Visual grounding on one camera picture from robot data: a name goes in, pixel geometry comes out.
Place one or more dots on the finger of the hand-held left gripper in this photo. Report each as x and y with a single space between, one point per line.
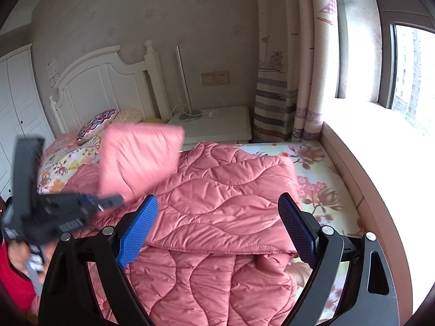
102 203

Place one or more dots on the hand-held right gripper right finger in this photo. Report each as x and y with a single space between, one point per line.
299 231

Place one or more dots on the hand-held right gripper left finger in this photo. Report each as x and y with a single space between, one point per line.
136 234

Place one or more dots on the pink quilt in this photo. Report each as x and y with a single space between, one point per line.
221 193

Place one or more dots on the person's left forearm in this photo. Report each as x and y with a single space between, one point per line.
13 285

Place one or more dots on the floral bed sheet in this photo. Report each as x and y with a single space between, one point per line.
323 183

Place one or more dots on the patterned round pillow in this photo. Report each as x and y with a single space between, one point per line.
97 125

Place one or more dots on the pale yellow floral pillow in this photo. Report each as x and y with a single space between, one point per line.
129 116

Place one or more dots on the beige window sill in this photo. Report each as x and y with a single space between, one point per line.
373 163

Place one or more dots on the white wardrobe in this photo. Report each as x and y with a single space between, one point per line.
20 102

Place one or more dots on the white wooden headboard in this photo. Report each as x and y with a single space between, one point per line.
102 81

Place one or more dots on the white nightstand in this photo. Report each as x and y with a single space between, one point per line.
224 125

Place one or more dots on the white pole lamp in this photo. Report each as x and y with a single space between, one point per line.
181 74

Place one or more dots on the printed striped curtain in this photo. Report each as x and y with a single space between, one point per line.
272 40

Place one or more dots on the dark framed window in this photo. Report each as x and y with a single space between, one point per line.
384 40

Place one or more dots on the beige wall socket panel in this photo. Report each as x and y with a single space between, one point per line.
214 78

